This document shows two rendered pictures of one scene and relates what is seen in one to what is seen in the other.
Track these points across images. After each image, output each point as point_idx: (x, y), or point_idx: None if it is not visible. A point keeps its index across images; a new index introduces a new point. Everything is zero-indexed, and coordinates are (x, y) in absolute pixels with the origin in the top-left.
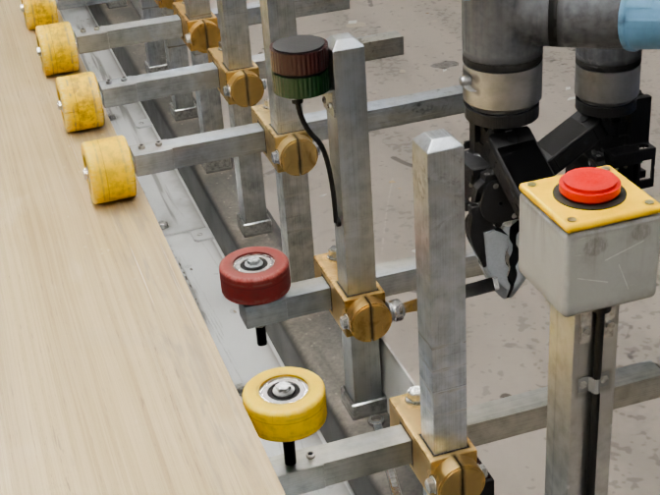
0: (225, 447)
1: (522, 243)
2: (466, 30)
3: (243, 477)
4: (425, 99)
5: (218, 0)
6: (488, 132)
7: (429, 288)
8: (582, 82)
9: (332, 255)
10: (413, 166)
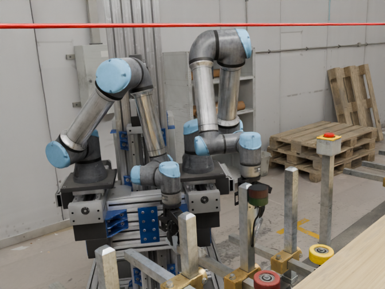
0: (350, 252)
1: (333, 149)
2: (258, 156)
3: (355, 246)
4: (142, 254)
5: (111, 286)
6: (255, 182)
7: (297, 203)
8: (179, 196)
9: (235, 276)
10: (293, 178)
